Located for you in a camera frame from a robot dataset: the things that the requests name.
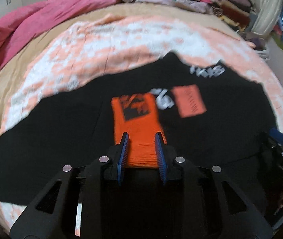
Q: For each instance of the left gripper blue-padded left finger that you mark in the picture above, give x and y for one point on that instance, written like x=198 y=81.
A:
x=52 y=213

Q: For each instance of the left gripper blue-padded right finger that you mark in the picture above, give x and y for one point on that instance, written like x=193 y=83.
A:
x=208 y=204

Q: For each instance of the black sweater with orange cuffs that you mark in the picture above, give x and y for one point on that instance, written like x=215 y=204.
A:
x=210 y=116

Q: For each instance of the white plastic bag of clothes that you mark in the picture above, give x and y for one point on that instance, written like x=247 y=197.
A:
x=260 y=46

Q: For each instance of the stack of folded clothes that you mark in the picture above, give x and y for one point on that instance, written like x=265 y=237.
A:
x=235 y=13

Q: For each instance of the beige bed sheet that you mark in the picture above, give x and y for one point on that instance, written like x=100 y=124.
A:
x=12 y=74

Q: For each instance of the peach white plaid blanket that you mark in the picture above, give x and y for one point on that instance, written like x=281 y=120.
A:
x=115 y=44

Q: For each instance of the pink comforter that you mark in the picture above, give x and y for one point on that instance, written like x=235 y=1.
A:
x=20 y=26

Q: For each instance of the cream curtain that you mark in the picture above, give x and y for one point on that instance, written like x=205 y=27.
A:
x=268 y=14

